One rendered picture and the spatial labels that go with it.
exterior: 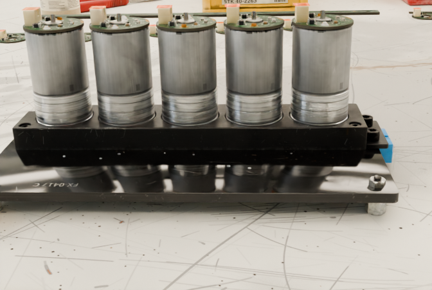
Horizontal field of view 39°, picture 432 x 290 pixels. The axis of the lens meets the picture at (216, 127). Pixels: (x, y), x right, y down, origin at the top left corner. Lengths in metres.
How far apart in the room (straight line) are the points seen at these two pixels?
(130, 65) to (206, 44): 0.03
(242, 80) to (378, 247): 0.09
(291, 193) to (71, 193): 0.08
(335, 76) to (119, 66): 0.09
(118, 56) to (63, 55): 0.02
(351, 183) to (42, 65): 0.13
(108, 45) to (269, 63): 0.07
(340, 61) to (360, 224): 0.07
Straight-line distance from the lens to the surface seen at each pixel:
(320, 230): 0.23
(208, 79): 0.26
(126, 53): 0.25
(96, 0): 0.64
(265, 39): 0.25
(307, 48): 0.25
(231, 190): 0.23
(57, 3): 0.56
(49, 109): 0.27
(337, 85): 0.26
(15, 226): 0.24
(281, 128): 0.26
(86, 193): 0.23
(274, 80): 0.26
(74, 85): 0.27
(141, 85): 0.26
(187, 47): 0.25
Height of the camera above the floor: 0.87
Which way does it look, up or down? 22 degrees down
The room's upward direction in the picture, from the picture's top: 2 degrees counter-clockwise
